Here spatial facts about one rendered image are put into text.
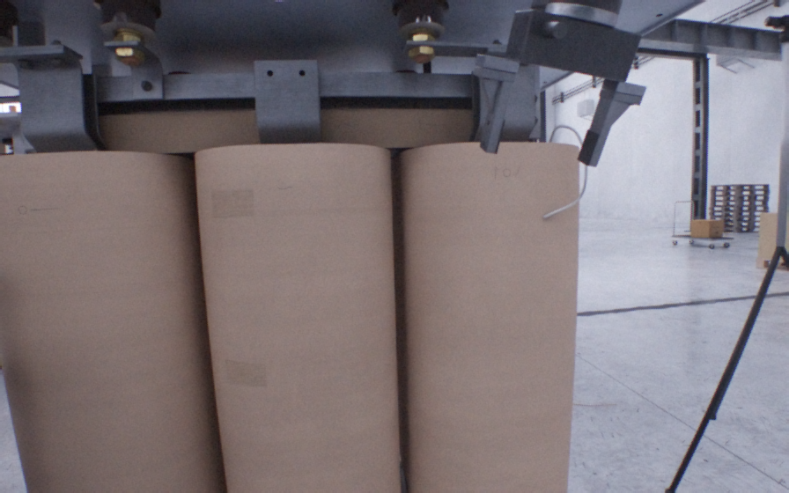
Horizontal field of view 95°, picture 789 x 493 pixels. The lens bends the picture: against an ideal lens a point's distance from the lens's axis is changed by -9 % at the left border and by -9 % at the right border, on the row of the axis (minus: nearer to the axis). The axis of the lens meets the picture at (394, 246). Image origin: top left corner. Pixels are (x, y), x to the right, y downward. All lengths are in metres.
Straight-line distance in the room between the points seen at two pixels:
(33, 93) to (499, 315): 1.00
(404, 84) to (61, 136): 0.68
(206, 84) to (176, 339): 0.52
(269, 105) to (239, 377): 0.53
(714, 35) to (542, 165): 12.80
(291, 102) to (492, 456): 0.85
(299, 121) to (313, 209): 0.18
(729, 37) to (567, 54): 13.35
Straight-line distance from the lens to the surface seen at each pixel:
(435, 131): 0.92
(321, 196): 0.75
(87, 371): 0.94
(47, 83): 0.98
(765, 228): 6.85
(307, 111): 0.81
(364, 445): 0.91
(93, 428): 0.99
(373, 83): 0.88
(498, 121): 0.47
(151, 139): 0.98
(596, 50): 0.49
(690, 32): 13.05
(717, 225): 9.45
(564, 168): 0.89
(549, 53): 0.47
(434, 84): 0.90
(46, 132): 0.97
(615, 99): 0.53
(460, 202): 0.79
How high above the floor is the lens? 0.96
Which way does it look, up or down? 6 degrees down
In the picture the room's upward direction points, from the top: 2 degrees counter-clockwise
